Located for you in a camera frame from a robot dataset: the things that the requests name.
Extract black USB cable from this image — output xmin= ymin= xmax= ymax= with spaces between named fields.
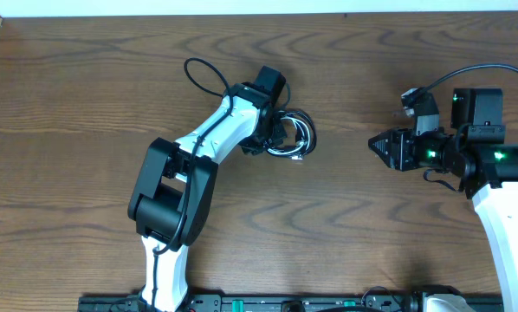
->
xmin=280 ymin=108 xmax=318 ymax=158

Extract white USB cable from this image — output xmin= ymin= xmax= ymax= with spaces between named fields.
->
xmin=265 ymin=113 xmax=313 ymax=161

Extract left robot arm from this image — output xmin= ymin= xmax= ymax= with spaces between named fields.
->
xmin=127 ymin=66 xmax=286 ymax=311

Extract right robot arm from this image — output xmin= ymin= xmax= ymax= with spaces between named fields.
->
xmin=368 ymin=88 xmax=518 ymax=311

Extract left camera cable black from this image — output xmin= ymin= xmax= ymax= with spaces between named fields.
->
xmin=148 ymin=57 xmax=234 ymax=311

